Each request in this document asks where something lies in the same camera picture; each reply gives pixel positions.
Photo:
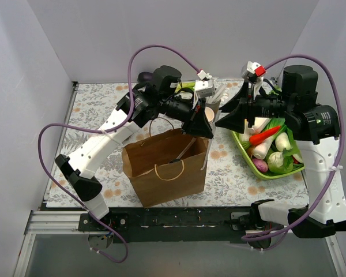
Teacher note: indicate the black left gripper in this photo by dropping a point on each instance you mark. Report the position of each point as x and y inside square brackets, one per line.
[195, 116]

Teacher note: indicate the orange toy carrot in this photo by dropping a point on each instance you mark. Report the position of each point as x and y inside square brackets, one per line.
[259, 138]

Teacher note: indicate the brown cup with straws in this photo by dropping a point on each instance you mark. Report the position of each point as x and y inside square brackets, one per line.
[214, 101]

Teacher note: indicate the brown paper bag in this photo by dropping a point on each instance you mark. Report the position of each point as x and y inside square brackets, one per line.
[154, 180]

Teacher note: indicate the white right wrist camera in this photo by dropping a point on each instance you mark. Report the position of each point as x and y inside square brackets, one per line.
[253, 73]

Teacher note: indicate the large toy napa cabbage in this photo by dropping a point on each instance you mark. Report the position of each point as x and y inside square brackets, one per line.
[257, 127]

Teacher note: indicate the white toy bok choy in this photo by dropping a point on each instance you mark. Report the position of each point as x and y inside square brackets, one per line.
[279, 164]

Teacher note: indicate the purple toy eggplant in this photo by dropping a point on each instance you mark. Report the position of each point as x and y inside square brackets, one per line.
[144, 77]

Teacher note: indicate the green plastic tray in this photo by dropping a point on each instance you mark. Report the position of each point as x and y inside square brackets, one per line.
[268, 175]

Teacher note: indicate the green white toy leek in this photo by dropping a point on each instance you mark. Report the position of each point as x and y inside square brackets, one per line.
[189, 87]

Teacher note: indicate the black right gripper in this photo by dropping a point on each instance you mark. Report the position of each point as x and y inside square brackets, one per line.
[249, 103]

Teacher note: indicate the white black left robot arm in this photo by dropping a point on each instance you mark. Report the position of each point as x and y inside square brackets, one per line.
[155, 93]

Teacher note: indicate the purple toy onion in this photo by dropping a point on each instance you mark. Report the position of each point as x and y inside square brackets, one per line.
[260, 165]

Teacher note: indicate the aluminium frame rail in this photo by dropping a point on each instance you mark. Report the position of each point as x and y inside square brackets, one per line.
[53, 246]

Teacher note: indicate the black plastic coffee lid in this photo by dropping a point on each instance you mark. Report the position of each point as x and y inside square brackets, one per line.
[176, 160]

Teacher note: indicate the stack of paper cups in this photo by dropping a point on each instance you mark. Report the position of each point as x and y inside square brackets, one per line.
[210, 114]

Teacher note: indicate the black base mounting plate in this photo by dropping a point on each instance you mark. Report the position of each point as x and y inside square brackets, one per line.
[175, 224]

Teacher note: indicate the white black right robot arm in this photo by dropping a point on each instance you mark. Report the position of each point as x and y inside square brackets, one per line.
[317, 132]

